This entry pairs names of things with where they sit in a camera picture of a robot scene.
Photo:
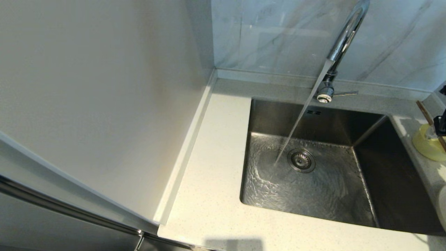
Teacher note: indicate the white plate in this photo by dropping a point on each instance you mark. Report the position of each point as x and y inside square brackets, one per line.
[443, 205]

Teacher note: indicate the chrome faucet lever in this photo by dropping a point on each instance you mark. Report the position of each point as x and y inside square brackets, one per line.
[346, 93]

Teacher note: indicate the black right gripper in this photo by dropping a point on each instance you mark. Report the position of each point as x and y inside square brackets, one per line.
[441, 125]

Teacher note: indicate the chrome gooseneck faucet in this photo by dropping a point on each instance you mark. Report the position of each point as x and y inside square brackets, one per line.
[343, 38]

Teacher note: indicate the yellow plastic bowl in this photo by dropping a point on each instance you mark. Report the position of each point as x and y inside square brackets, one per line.
[427, 146]

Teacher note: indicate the grey steel appliance door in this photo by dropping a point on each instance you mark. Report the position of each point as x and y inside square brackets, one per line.
[52, 230]

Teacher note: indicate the round metal drain strainer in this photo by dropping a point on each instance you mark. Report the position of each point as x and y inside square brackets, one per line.
[301, 160]

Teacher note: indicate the wooden chopstick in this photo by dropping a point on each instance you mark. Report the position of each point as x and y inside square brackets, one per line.
[423, 111]

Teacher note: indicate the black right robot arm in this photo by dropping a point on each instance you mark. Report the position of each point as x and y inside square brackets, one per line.
[443, 90]

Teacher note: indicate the grey cabinet front under counter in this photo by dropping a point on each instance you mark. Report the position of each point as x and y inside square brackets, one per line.
[156, 245]

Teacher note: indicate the white tall cabinet panel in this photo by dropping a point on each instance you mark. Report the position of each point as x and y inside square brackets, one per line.
[104, 87]

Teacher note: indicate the stainless steel sink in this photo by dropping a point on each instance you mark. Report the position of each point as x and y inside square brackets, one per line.
[271, 118]

